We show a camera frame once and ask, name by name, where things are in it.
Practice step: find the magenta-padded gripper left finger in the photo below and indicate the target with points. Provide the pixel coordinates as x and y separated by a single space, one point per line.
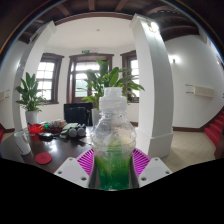
71 170

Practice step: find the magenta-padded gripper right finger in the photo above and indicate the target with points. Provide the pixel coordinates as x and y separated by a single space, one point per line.
154 170

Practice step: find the clear bottle with green drink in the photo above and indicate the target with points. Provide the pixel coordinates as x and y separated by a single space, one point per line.
113 140

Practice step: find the flat round red coaster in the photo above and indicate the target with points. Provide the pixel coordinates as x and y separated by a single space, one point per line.
43 158

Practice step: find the red box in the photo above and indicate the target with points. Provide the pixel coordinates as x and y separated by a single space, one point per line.
36 128

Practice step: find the white cup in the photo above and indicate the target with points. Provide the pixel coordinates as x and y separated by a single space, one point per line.
22 143

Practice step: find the black chair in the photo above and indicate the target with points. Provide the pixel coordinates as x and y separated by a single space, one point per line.
76 113

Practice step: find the red carpeted staircase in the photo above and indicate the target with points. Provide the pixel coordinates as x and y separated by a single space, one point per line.
216 130

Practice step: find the small-leafed plant in white pot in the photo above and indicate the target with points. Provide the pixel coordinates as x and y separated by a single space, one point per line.
30 100

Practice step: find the dark wood glazed door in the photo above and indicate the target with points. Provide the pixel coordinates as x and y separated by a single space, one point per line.
80 83

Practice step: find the dark wood framed window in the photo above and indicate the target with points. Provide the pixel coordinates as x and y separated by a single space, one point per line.
132 66
46 78

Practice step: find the large plant in white pot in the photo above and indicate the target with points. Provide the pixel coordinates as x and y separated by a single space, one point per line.
106 78

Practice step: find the green exit sign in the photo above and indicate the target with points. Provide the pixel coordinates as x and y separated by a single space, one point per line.
85 51

